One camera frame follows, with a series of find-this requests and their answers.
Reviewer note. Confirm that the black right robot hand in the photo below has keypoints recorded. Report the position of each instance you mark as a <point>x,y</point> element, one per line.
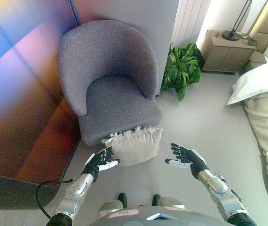
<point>192,160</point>

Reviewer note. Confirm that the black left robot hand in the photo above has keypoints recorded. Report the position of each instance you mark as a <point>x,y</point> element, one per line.
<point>98,162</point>

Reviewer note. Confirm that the beige fringed pillow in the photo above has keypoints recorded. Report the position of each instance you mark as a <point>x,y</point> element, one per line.
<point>136,148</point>

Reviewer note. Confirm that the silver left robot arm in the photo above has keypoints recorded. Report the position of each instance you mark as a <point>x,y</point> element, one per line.
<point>75,190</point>

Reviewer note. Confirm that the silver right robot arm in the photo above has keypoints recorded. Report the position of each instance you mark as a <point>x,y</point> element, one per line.
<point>221,188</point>

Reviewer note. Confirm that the large white bed pillow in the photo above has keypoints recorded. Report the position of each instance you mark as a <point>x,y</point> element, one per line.
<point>258,80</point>

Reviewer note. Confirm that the silver right robot leg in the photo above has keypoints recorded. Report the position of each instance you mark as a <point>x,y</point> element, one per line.
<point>169,202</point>

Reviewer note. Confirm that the dark grey robot torso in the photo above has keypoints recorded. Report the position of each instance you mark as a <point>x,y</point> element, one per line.
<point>148,220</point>

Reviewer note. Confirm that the green leafy potted plant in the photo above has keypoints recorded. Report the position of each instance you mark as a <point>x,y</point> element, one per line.
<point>181,68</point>

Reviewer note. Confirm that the reddish brown wooden table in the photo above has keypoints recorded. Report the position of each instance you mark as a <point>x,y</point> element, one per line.
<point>18,106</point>

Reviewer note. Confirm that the beige wooden nightstand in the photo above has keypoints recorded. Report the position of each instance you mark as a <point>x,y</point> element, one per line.
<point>228,54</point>

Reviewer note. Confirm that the grey fabric armchair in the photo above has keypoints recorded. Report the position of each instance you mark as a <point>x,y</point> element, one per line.
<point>105,47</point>

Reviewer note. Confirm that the black floor lamp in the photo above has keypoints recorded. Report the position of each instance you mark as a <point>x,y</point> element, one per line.
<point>230,35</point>

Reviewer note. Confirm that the white ribbed wall panel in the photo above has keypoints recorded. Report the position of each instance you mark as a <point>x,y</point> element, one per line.
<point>188,18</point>

